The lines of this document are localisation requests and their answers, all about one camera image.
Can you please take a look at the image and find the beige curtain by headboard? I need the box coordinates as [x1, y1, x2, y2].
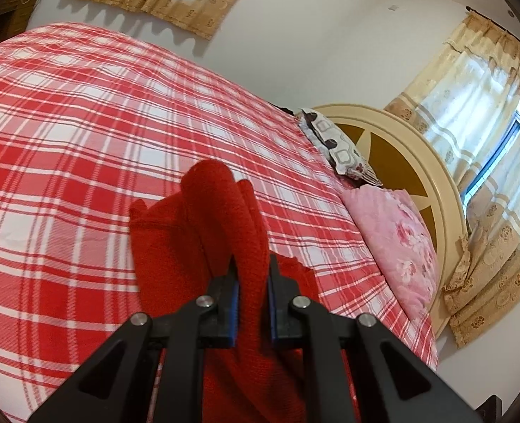
[387, 12, 520, 347]

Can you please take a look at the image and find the cream wooden headboard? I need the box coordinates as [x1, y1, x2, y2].
[311, 102, 469, 340]

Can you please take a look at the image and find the red knitted sweater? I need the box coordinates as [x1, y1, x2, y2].
[129, 159, 311, 422]

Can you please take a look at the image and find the grey white patterned pillow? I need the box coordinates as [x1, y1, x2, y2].
[296, 109, 382, 187]

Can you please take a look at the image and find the pink floral blanket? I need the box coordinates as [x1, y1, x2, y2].
[341, 184, 441, 320]

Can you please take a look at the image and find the red white plaid bedspread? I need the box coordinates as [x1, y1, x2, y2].
[0, 23, 439, 422]

